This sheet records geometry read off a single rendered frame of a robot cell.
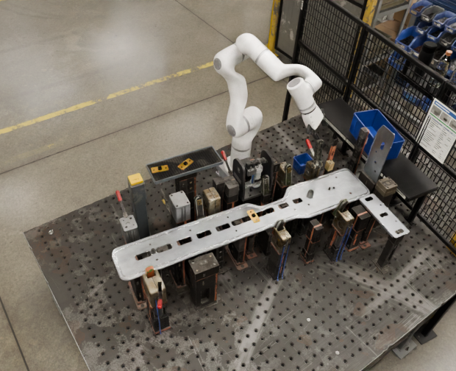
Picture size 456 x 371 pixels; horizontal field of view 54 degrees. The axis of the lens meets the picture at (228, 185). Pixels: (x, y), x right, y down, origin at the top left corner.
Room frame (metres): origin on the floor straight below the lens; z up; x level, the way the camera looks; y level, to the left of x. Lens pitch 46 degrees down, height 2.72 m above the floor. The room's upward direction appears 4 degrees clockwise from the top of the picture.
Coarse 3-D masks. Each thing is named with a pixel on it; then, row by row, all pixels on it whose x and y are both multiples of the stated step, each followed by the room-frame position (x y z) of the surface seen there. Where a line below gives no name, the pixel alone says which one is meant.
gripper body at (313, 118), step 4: (316, 108) 1.79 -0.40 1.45; (312, 112) 1.76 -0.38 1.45; (316, 112) 1.78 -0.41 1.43; (320, 112) 1.80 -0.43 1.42; (304, 116) 1.75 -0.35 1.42; (308, 116) 1.74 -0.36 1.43; (312, 116) 1.75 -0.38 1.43; (316, 116) 1.77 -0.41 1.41; (320, 116) 1.79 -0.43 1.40; (304, 120) 1.75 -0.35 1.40; (308, 120) 1.74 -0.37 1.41; (312, 120) 1.74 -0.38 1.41; (316, 120) 1.76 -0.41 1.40; (320, 120) 1.78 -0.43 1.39; (312, 124) 1.74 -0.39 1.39; (316, 124) 1.75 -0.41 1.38
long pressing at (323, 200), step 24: (288, 192) 1.65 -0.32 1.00; (336, 192) 1.67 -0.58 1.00; (360, 192) 1.68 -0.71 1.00; (216, 216) 1.45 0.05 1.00; (240, 216) 1.46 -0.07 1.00; (264, 216) 1.47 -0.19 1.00; (288, 216) 1.48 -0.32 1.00; (312, 216) 1.50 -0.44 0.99; (144, 240) 1.27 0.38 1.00; (168, 240) 1.28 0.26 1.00; (192, 240) 1.29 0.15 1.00; (216, 240) 1.30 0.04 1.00; (120, 264) 1.13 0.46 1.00; (144, 264) 1.14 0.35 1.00; (168, 264) 1.15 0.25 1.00
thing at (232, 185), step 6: (228, 180) 1.63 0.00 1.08; (234, 180) 1.63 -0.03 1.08; (228, 186) 1.59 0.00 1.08; (234, 186) 1.59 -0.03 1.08; (228, 192) 1.58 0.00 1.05; (234, 192) 1.59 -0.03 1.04; (228, 198) 1.57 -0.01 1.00; (234, 198) 1.59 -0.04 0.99; (228, 204) 1.58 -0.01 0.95; (234, 204) 1.60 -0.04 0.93; (222, 210) 1.62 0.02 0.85; (222, 228) 1.61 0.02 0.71
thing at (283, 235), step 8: (280, 232) 1.34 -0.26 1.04; (272, 240) 1.36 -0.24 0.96; (280, 240) 1.31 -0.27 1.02; (288, 240) 1.31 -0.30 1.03; (272, 248) 1.35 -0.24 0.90; (280, 248) 1.30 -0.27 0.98; (288, 248) 1.31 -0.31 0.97; (272, 256) 1.34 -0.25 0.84; (280, 256) 1.31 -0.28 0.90; (272, 264) 1.32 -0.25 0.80; (280, 264) 1.29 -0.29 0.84; (272, 272) 1.31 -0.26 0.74; (280, 272) 1.31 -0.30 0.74
